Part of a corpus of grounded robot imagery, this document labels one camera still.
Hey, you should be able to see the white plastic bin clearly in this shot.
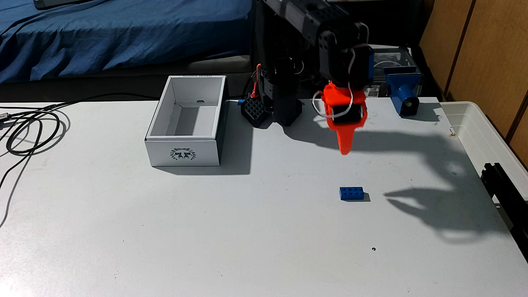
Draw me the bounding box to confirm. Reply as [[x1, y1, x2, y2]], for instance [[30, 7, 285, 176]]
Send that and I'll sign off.
[[439, 101, 528, 194]]

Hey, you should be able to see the black coiled cable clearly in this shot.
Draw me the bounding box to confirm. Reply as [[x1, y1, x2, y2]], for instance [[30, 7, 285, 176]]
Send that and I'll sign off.
[[0, 93, 161, 228]]

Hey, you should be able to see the wooden cabinet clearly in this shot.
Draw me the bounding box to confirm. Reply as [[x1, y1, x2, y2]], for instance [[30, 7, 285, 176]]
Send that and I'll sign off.
[[419, 0, 528, 166]]

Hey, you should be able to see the white cardboard box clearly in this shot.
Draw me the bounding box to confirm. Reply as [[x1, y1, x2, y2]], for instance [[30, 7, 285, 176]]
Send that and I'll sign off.
[[144, 75, 229, 167]]

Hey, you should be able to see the blue printed clamp mount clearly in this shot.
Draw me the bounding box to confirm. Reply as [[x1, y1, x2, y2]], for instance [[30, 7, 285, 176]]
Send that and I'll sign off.
[[384, 68, 423, 118]]

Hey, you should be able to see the clear box with black frame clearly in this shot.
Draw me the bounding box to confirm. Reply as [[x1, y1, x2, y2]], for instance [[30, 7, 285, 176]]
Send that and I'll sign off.
[[369, 45, 418, 99]]

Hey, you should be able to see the blue toy brick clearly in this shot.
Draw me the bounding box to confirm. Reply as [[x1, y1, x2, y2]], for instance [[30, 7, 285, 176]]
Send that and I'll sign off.
[[339, 187, 365, 201]]

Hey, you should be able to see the blue bed sheet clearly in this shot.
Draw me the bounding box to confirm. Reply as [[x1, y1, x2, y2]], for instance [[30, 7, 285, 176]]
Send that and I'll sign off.
[[0, 0, 253, 84]]

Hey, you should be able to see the black aluminium extrusion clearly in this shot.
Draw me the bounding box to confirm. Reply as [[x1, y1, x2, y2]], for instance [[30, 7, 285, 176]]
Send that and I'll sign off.
[[480, 163, 528, 260]]

